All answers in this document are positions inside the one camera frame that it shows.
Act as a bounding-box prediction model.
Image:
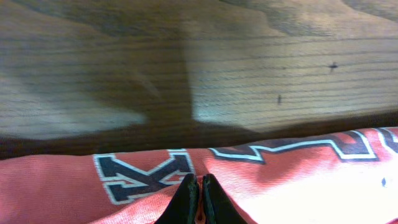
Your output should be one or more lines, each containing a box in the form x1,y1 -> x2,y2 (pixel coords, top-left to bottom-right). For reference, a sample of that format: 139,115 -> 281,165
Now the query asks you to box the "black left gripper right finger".
202,174 -> 247,224

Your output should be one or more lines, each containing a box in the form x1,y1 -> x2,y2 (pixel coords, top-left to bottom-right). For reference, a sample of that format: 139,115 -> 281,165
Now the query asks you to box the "orange red t-shirt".
1,128 -> 397,223

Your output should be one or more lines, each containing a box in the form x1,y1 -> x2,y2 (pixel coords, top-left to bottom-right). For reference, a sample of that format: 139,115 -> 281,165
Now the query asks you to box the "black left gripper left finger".
155,174 -> 199,224

